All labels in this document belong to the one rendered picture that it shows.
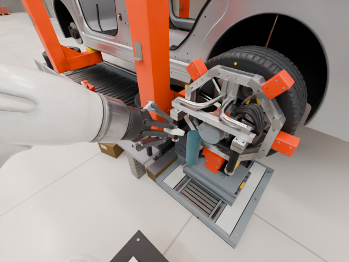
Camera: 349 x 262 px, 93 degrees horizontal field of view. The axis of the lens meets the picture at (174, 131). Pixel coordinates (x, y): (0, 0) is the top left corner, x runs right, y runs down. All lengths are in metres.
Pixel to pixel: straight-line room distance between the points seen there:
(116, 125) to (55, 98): 0.10
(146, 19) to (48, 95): 0.79
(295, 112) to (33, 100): 0.90
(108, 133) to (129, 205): 1.33
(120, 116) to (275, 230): 1.54
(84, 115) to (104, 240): 1.35
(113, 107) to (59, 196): 1.64
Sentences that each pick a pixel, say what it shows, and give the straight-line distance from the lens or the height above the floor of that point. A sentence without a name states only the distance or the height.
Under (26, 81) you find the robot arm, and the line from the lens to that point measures 0.26.
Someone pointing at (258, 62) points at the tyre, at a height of 1.16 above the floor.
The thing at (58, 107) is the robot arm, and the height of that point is 1.30.
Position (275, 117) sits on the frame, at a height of 0.98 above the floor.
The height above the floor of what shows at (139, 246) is 0.30.
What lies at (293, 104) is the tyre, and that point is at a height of 1.02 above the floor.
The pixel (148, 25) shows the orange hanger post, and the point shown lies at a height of 1.27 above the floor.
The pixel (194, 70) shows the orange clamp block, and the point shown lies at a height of 1.08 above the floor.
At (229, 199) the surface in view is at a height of 0.17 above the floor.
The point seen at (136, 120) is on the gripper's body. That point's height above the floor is 1.21.
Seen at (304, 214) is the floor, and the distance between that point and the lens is 1.87.
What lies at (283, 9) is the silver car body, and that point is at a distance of 1.20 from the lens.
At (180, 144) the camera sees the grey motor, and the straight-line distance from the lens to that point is 1.44.
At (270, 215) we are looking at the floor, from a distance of 1.72.
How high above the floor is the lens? 1.41
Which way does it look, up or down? 41 degrees down
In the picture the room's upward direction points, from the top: straight up
